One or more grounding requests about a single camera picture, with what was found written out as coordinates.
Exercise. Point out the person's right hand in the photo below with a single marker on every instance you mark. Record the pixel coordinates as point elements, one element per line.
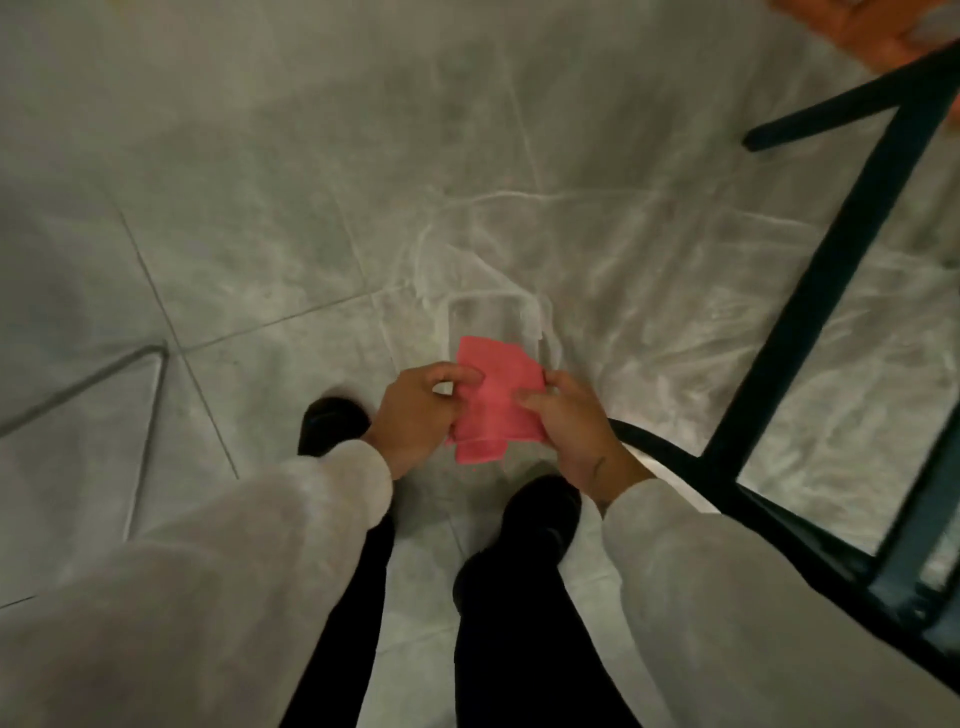
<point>577,439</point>

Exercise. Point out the person's left hand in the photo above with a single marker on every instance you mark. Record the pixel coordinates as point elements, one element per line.
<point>411,424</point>

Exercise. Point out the person's left fingers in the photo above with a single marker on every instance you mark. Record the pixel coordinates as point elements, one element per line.
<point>459,373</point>

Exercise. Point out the person's right thumb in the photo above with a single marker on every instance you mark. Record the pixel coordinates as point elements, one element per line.
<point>536,403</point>

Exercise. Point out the pink cleaning cloth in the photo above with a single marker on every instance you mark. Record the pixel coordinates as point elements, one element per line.
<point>495,409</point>

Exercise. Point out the transparent phone case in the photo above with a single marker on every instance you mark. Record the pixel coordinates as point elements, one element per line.
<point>491,319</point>

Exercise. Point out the person's right forearm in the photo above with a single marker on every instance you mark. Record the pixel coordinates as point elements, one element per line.
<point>750,637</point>

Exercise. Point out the person's left forearm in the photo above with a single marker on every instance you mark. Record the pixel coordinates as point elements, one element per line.
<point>217,592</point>

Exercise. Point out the person's right black shoe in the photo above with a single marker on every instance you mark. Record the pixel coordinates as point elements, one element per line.
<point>536,525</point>

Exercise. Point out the person's black shoe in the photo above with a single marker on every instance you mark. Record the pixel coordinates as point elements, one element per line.
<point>330,426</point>
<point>536,525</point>

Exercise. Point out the person's left black shoe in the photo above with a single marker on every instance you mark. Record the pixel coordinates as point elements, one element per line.
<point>330,426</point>

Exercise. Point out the person's right leg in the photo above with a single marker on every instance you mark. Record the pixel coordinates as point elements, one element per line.
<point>525,652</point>

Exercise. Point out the person's leg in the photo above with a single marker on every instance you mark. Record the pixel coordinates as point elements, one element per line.
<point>525,652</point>
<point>349,637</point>

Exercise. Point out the person's left leg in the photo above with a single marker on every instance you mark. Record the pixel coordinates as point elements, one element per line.
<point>349,637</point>

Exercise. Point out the orange chair seat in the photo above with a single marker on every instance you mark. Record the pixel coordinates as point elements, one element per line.
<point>862,30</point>

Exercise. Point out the black metal chair frame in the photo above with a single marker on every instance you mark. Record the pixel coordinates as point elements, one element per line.
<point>825,270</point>

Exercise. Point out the thin grey metal frame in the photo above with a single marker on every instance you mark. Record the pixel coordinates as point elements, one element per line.
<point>146,442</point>

